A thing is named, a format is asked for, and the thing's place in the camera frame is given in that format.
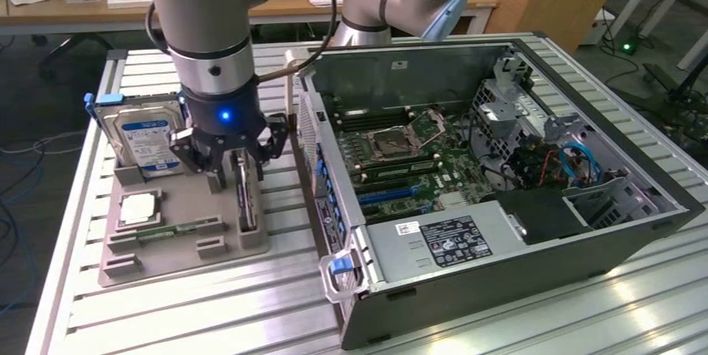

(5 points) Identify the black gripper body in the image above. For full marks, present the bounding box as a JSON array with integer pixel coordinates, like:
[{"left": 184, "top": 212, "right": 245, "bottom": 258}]
[{"left": 181, "top": 76, "right": 268, "bottom": 149}]

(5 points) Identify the graphics card with fan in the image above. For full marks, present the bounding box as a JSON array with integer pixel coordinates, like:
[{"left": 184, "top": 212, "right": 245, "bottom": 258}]
[{"left": 229, "top": 147, "right": 261, "bottom": 233}]

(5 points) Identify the hard disk with blue carrier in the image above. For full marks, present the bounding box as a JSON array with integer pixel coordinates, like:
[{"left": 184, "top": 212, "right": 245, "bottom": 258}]
[{"left": 81, "top": 87, "right": 193, "bottom": 178}]

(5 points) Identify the silver CPU chip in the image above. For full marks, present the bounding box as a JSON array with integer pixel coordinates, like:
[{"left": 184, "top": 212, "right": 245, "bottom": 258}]
[{"left": 120, "top": 195, "right": 159, "bottom": 226}]

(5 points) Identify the grey parts rack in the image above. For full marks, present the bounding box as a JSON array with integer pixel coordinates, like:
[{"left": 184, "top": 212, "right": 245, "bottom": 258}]
[{"left": 97, "top": 151, "right": 273, "bottom": 288}]

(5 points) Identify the green loose RAM stick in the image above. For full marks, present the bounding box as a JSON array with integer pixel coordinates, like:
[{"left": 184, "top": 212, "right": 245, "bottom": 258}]
[{"left": 135, "top": 224, "right": 200, "bottom": 244}]

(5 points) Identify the installed RAM stick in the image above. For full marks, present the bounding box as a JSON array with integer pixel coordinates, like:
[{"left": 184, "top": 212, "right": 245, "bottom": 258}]
[{"left": 361, "top": 158, "right": 441, "bottom": 182}]

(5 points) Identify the blue expansion slot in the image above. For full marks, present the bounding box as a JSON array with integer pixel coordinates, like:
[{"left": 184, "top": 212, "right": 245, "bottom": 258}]
[{"left": 356, "top": 187, "right": 419, "bottom": 206}]

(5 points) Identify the open socket cover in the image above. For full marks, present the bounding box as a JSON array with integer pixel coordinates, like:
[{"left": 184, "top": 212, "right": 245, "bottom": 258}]
[{"left": 405, "top": 108, "right": 449, "bottom": 148}]

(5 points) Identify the wooden desk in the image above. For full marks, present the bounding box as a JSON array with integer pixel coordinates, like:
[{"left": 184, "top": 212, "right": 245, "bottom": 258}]
[
  {"left": 0, "top": 0, "right": 167, "bottom": 47},
  {"left": 243, "top": 0, "right": 499, "bottom": 47}
]

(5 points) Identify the green motherboard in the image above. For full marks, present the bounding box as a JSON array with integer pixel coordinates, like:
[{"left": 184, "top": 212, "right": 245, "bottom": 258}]
[{"left": 323, "top": 93, "right": 499, "bottom": 226}]

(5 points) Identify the silver power supply unit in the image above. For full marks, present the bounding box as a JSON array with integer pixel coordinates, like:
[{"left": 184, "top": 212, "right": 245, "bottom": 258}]
[{"left": 361, "top": 199, "right": 527, "bottom": 285}]

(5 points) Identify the metal drive cage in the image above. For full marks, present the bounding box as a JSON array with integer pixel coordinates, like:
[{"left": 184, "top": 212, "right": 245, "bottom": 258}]
[{"left": 469, "top": 54, "right": 555, "bottom": 157}]

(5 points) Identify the open black PC case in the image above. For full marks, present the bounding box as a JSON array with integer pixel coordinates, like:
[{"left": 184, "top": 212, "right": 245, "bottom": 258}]
[{"left": 283, "top": 31, "right": 707, "bottom": 352}]

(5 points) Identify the grey disk bay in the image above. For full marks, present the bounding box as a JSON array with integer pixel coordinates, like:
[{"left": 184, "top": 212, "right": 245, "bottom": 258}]
[{"left": 561, "top": 176, "right": 665, "bottom": 231}]

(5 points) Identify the white electrical box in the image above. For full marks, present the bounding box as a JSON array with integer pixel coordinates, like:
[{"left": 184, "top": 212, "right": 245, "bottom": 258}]
[{"left": 588, "top": 9, "right": 616, "bottom": 47}]

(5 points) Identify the black floor stand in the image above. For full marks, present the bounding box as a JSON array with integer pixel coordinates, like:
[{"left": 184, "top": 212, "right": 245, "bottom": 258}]
[{"left": 640, "top": 39, "right": 708, "bottom": 144}]

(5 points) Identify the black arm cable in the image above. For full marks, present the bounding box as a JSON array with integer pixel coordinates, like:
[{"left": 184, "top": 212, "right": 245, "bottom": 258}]
[{"left": 144, "top": 0, "right": 340, "bottom": 82}]

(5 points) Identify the black wire bundle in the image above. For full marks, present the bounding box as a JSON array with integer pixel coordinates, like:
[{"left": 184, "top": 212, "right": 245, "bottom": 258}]
[{"left": 477, "top": 143, "right": 561, "bottom": 192}]

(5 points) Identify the blue wire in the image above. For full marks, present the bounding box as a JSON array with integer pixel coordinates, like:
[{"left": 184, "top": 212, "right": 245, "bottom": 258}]
[{"left": 557, "top": 143, "right": 603, "bottom": 184}]

